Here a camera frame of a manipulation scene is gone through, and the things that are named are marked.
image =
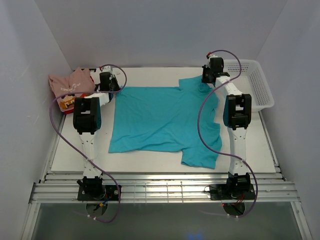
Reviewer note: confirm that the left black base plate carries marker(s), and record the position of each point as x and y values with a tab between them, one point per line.
113	192

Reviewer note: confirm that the beige folded t-shirt with print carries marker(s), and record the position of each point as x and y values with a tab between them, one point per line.
57	82

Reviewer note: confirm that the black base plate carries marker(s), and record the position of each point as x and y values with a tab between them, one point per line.
113	192
221	192

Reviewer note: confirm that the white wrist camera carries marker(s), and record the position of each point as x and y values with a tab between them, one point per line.
211	55
109	69

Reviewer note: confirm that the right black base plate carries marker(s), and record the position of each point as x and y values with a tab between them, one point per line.
221	192

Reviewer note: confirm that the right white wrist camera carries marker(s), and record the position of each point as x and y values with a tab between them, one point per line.
211	55

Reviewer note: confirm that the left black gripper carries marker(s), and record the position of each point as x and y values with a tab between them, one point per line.
114	80

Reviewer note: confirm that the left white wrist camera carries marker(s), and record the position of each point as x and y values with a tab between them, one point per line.
109	69

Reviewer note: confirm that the aluminium rail frame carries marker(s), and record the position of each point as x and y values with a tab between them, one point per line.
165	187

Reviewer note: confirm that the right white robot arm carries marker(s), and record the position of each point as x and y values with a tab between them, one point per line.
237	114

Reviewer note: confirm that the white plastic basket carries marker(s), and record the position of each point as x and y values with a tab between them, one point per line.
250	79

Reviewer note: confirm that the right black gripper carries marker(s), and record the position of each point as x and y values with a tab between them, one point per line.
204	79

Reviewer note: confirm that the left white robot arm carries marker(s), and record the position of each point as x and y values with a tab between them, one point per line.
87	121

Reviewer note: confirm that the red folded t-shirt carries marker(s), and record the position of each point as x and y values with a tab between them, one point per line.
93	80

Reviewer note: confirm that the teal t-shirt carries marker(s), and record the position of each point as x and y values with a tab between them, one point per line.
169	119

